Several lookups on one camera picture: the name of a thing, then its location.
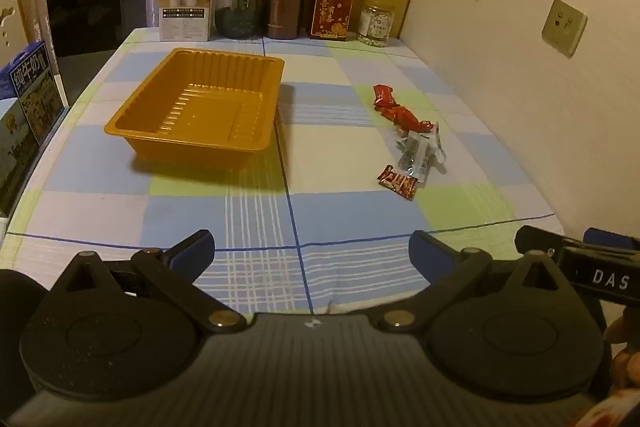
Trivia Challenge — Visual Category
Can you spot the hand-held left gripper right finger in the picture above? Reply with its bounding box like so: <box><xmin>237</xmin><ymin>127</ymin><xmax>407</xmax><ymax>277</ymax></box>
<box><xmin>377</xmin><ymin>230</ymin><xmax>583</xmax><ymax>334</ymax></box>

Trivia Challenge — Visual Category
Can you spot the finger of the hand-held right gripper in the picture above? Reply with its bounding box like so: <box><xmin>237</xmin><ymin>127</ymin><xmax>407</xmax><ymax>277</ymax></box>
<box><xmin>515</xmin><ymin>225</ymin><xmax>564</xmax><ymax>261</ymax></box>
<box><xmin>583</xmin><ymin>228</ymin><xmax>640</xmax><ymax>254</ymax></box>

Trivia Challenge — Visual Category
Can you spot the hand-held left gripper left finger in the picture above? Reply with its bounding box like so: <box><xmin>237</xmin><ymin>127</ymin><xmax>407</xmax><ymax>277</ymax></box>
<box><xmin>47</xmin><ymin>229</ymin><xmax>248</xmax><ymax>336</ymax></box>

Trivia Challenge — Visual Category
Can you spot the red brown snack packet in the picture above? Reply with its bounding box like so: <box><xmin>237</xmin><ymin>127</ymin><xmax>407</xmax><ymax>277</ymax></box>
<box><xmin>377</xmin><ymin>165</ymin><xmax>419</xmax><ymax>202</ymax></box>

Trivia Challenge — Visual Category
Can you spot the silver snack packet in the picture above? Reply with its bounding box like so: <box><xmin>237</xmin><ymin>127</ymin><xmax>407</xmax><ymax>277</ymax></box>
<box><xmin>398</xmin><ymin>134</ymin><xmax>433</xmax><ymax>183</ymax></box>

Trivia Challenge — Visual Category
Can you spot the clear snack packet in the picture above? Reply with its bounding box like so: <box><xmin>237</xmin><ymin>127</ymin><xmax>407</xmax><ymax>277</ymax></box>
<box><xmin>397</xmin><ymin>122</ymin><xmax>447</xmax><ymax>166</ymax></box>

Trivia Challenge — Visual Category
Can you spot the red candy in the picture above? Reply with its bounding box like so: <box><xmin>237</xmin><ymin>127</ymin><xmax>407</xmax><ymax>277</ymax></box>
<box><xmin>373</xmin><ymin>84</ymin><xmax>397</xmax><ymax>108</ymax></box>
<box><xmin>382</xmin><ymin>105</ymin><xmax>434</xmax><ymax>134</ymax></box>

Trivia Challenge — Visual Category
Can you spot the orange plastic tray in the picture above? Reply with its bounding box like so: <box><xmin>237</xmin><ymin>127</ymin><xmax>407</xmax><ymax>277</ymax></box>
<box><xmin>104</xmin><ymin>48</ymin><xmax>286</xmax><ymax>154</ymax></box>

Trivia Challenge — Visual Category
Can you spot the person's right forearm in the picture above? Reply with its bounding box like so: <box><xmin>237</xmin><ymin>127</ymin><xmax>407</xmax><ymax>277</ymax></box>
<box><xmin>575</xmin><ymin>387</ymin><xmax>640</xmax><ymax>427</ymax></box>

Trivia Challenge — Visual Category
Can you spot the person's right hand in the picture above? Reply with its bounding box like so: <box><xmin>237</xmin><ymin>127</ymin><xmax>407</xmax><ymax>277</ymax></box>
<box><xmin>602</xmin><ymin>307</ymin><xmax>640</xmax><ymax>391</ymax></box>

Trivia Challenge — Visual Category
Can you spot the checkered tablecloth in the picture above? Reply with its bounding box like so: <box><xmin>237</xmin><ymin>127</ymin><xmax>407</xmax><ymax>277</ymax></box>
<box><xmin>0</xmin><ymin>27</ymin><xmax>567</xmax><ymax>319</ymax></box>

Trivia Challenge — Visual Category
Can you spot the light blue printed box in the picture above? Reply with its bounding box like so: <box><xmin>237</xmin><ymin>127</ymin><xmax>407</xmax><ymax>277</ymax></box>
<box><xmin>0</xmin><ymin>99</ymin><xmax>69</xmax><ymax>219</ymax></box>

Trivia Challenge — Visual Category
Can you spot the blue milk carton box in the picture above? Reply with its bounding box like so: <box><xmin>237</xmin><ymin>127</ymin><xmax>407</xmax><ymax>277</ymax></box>
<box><xmin>0</xmin><ymin>40</ymin><xmax>67</xmax><ymax>148</ymax></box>

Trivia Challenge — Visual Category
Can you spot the plastic jar with yellow lid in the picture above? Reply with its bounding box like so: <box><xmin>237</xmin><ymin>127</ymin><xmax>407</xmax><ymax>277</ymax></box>
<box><xmin>356</xmin><ymin>0</ymin><xmax>396</xmax><ymax>48</ymax></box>

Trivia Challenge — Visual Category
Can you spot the white cardboard box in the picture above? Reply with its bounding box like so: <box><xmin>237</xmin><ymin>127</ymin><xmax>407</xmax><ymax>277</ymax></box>
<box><xmin>158</xmin><ymin>0</ymin><xmax>220</xmax><ymax>43</ymax></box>

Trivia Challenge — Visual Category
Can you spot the glass jar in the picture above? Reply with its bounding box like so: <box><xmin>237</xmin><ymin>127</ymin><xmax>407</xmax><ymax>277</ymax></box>
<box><xmin>214</xmin><ymin>0</ymin><xmax>265</xmax><ymax>40</ymax></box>

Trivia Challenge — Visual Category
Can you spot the red gift box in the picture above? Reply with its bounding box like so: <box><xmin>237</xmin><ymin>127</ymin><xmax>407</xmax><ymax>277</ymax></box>
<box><xmin>308</xmin><ymin>0</ymin><xmax>358</xmax><ymax>43</ymax></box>

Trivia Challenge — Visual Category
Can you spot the brown thermos flask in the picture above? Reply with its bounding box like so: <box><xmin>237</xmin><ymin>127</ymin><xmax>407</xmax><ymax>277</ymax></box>
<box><xmin>263</xmin><ymin>0</ymin><xmax>309</xmax><ymax>40</ymax></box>

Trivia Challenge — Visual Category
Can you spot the white chair back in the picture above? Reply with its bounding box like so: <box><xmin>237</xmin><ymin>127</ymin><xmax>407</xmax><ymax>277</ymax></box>
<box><xmin>0</xmin><ymin>0</ymin><xmax>32</xmax><ymax>68</ymax></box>

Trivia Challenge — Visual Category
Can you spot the beige wall outlet plate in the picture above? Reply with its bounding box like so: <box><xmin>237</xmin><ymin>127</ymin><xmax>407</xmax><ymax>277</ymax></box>
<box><xmin>542</xmin><ymin>0</ymin><xmax>589</xmax><ymax>58</ymax></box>

